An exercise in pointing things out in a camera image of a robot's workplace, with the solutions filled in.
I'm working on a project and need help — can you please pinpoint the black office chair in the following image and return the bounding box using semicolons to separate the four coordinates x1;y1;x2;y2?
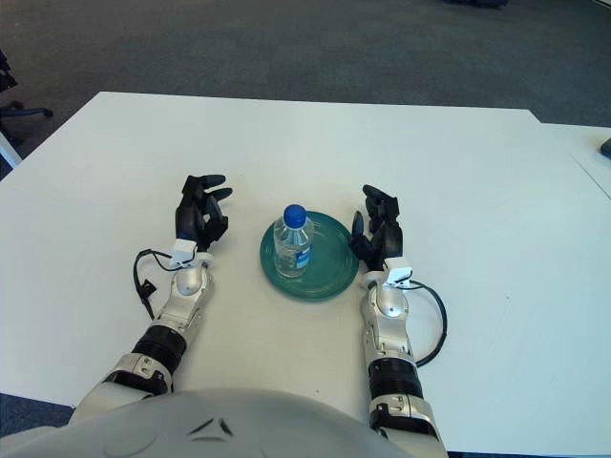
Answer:
0;47;53;144

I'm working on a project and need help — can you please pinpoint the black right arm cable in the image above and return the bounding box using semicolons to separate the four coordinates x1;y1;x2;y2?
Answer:
408;280;449;367

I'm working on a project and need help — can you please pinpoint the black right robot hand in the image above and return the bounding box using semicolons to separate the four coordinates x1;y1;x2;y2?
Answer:
347;184;405;273

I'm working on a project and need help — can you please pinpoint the clear bottle with blue cap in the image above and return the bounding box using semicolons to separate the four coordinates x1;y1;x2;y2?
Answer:
273;203;315;280

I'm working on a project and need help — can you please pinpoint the white side table leg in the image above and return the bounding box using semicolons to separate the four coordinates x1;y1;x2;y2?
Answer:
0;131;23;171

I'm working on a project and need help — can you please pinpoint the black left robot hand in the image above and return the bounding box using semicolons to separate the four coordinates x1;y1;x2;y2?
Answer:
174;174;234;254

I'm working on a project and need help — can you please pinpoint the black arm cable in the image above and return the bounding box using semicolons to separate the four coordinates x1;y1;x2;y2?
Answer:
132;247;185;321
408;280;449;367

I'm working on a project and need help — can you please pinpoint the white adjacent table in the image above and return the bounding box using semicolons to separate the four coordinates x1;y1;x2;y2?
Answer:
538;122;611;199

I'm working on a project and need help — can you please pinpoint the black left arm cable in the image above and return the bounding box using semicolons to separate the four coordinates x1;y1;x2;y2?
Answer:
132;247;185;321

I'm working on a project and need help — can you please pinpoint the grey robot torso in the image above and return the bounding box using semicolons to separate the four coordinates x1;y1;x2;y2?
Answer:
0;388;407;458

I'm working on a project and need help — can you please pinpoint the green ribbed plate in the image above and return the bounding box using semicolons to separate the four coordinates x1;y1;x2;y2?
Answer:
259;209;360;302

